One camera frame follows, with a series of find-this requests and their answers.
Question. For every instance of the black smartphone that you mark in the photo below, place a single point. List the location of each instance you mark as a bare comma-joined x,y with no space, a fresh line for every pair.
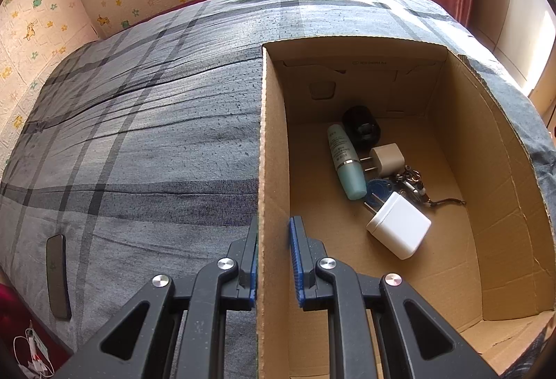
58,274

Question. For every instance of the teal cosmetic bottle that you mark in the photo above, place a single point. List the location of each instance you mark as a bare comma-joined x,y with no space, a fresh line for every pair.
345,161

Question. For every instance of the key bunch with blue fob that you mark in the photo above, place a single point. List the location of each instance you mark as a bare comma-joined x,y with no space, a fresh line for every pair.
408,181

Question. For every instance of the large white charger plug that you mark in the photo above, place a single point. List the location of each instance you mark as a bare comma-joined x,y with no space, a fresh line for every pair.
399,229

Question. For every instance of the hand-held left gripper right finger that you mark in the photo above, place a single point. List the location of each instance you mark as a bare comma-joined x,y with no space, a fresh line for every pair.
297,261

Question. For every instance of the beige wardrobe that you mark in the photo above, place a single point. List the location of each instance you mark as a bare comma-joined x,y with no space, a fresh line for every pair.
508,5

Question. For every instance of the dark red cloth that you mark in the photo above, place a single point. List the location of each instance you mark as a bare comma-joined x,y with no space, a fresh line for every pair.
8,300

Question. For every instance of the cardboard box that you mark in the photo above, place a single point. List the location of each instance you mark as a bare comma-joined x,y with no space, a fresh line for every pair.
434,296

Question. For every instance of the grey plaid blanket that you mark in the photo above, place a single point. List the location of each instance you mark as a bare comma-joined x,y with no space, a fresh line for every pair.
130,144

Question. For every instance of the small white charger plug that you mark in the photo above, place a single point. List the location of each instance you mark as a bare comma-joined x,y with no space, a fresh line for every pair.
388,157

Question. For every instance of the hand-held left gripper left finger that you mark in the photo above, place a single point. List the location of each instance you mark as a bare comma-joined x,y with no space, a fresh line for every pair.
247,261

